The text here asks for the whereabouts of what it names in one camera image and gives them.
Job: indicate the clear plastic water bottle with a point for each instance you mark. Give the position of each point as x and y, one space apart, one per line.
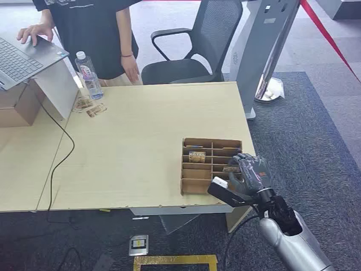
90 76

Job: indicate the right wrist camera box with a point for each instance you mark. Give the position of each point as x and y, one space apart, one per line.
225 194

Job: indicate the grey platform block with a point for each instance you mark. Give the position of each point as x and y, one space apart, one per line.
341 8

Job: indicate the person's left hand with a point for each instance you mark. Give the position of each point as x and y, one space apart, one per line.
131 69

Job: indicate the person's right hand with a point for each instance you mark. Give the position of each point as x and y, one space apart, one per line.
36 30

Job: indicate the cardboard slot organizer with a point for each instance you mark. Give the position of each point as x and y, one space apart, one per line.
197 175

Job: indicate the person's left forearm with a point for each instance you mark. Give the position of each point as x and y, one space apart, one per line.
123 31

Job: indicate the grey kiosk stand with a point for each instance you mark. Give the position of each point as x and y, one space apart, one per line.
259 48

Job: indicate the person's right forearm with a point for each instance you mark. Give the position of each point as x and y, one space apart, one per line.
47 18

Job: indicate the brown hotel key card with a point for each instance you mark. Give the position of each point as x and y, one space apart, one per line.
197 157

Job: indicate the white floor label strip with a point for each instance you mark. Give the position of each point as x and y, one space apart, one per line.
140 218

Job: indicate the square floor marker tag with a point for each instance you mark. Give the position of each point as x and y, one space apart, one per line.
139 245

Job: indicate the black mesh office chair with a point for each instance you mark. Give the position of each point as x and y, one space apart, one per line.
209 37

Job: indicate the person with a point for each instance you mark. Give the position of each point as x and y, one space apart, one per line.
90 37

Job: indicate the white plastic bag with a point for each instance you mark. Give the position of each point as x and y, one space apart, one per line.
275 89

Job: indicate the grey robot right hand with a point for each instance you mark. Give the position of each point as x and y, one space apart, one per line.
251 174

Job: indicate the silver laptop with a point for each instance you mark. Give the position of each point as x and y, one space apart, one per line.
22 61

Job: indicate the red barrier tape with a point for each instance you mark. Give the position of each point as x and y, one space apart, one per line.
324 33

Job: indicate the white folded board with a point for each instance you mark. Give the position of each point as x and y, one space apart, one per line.
59 88

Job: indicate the brown cardboard box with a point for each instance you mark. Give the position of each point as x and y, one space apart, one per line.
19 104

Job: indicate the yellow floor tape frame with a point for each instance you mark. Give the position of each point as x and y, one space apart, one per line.
175 259

